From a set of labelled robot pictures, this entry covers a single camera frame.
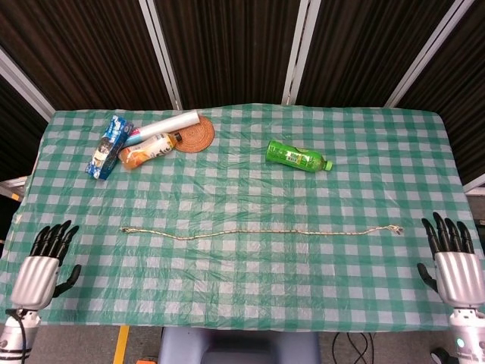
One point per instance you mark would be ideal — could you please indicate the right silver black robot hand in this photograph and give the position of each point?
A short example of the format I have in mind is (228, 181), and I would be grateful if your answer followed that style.
(460, 278)

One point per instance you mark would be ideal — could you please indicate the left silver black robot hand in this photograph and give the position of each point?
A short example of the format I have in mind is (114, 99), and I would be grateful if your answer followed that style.
(36, 280)

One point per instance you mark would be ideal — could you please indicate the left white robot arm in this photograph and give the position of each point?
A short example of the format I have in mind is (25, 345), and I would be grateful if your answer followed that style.
(17, 337)

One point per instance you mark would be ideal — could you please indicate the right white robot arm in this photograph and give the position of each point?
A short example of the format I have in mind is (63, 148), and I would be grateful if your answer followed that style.
(468, 335)

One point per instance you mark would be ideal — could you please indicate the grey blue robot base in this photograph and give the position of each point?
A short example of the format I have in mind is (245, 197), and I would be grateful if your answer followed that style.
(238, 347)

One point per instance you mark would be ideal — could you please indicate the yellow floor tape line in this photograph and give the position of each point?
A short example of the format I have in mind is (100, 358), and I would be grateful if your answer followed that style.
(121, 345)

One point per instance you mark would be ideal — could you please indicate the small orange floor item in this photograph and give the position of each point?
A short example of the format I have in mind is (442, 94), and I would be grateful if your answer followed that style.
(148, 360)

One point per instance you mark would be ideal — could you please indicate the blue cardboard box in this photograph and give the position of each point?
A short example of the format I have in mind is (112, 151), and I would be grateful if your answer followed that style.
(106, 151)

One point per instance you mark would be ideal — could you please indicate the orange juice bottle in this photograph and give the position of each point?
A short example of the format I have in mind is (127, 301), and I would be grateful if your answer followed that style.
(144, 151)

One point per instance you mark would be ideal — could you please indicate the green white checked tablecloth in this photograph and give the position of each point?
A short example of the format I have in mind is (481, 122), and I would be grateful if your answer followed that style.
(242, 280)

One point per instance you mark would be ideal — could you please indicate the green plastic drink bottle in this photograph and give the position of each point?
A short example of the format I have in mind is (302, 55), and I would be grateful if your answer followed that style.
(291, 153)

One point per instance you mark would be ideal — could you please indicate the white rolled paper tube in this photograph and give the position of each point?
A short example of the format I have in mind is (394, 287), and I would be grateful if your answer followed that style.
(174, 122)

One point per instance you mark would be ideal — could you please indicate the round woven brown coaster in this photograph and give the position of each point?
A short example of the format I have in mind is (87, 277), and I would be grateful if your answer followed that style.
(199, 136)

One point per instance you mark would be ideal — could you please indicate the white partition frame post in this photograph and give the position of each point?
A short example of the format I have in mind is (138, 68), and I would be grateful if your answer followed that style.
(26, 87)
(428, 57)
(301, 53)
(161, 57)
(475, 186)

